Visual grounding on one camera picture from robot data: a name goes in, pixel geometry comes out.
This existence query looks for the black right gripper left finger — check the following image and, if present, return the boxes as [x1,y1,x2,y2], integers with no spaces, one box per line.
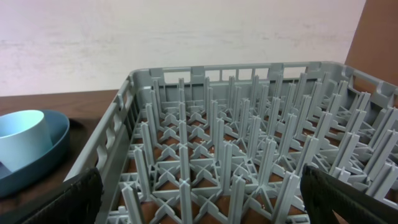
[1,168,103,224]

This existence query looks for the dark blue plate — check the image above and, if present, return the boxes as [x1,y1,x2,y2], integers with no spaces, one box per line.
[1,110,70,198]

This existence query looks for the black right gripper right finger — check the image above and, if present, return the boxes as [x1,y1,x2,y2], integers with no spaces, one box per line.
[300,164,397,223]

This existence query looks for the grey dishwasher rack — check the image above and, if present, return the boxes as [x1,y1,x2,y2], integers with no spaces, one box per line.
[68,62,397,223]

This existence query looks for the light blue cup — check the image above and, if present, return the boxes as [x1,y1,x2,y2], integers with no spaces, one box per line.
[1,110,53,172]

